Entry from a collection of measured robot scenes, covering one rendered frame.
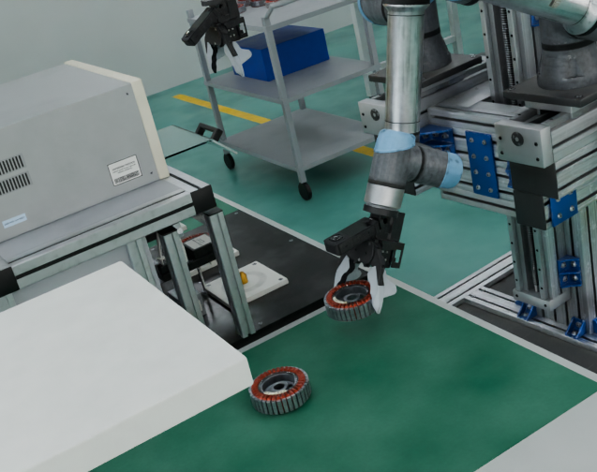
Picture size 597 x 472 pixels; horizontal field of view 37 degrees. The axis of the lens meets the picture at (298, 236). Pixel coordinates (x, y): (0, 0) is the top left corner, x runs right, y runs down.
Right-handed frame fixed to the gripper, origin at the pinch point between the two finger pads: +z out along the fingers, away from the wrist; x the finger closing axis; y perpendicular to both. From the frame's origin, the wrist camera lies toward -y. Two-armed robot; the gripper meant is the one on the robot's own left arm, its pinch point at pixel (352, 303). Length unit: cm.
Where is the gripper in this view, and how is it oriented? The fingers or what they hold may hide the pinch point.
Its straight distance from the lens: 178.5
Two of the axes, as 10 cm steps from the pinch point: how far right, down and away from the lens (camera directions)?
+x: -5.9, -2.1, 7.8
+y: 7.8, 0.9, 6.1
